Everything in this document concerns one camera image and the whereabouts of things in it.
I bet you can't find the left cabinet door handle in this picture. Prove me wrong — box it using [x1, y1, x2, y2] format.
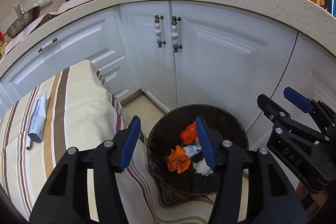
[154, 15, 166, 48]

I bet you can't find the black round trash bin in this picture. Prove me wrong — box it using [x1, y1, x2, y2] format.
[147, 104, 248, 196]

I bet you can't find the steel wok pan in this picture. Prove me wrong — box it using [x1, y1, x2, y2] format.
[6, 3, 41, 39]

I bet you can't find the drawer handle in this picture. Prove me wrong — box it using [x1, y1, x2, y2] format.
[38, 38, 58, 53]

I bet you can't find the person's right hand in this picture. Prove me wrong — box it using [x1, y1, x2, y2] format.
[296, 182, 329, 220]

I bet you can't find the right cabinet door handle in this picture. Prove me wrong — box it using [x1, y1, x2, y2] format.
[171, 16, 182, 53]

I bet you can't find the condiment rack with bottles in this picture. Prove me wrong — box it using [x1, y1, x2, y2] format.
[0, 32, 7, 59]

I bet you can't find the white thin tube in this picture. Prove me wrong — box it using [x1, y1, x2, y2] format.
[26, 135, 33, 151]

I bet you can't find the snack wrapper in bin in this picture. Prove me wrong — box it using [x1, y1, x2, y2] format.
[183, 145, 202, 157]

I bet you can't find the small orange plastic bag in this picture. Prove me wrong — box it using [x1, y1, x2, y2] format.
[180, 123, 198, 145]

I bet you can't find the cabinet door handle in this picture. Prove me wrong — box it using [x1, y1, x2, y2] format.
[171, 16, 182, 53]
[154, 15, 166, 48]

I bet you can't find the white grey tube package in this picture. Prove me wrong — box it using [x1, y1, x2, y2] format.
[27, 92, 47, 143]

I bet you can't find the large orange plastic bag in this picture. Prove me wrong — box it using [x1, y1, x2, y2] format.
[167, 145, 191, 174]

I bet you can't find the striped beige tablecloth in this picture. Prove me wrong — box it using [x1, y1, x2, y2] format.
[0, 58, 249, 224]

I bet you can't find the white tissue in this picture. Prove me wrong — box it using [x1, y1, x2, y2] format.
[193, 159, 213, 176]

